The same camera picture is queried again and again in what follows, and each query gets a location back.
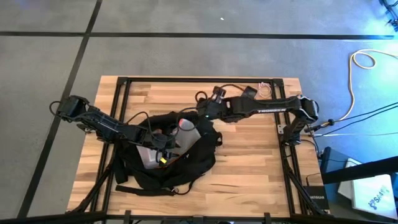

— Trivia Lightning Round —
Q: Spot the black backpack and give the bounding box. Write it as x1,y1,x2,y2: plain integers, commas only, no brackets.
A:
112,110,223,197

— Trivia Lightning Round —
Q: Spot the black aluminium table frame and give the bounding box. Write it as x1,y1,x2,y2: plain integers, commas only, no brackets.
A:
66,76,331,218

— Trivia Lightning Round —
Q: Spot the black network switch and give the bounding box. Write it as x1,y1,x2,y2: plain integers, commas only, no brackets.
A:
303,185,330,211

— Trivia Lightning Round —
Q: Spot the white box blue print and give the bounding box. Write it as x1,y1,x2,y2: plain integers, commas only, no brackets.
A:
351,173,398,220

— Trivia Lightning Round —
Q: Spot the cream floor cable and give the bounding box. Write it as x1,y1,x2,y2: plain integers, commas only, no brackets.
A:
341,49,398,121

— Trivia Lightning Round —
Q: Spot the black floor cable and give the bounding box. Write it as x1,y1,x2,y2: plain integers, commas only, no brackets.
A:
306,101,398,133
317,106,398,138

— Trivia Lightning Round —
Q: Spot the black rig crossbar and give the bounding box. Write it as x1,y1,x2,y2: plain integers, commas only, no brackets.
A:
0,211,398,224

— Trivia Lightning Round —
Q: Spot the black diagonal beam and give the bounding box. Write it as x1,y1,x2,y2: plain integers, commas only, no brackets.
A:
321,154,398,185

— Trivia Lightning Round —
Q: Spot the pale pink charging cable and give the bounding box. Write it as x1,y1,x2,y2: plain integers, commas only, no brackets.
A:
257,82,273,99

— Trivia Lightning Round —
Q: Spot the plain white flat box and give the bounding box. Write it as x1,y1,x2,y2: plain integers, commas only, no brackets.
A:
337,157,363,200

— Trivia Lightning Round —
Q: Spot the white mesh pouch orange trim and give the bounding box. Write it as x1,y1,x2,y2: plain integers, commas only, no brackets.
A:
136,118,202,170

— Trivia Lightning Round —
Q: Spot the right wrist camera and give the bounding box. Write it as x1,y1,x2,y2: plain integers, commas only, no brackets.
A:
211,86,227,104

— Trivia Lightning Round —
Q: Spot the black tripod stand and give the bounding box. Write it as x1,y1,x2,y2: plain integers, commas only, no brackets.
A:
378,0,398,32

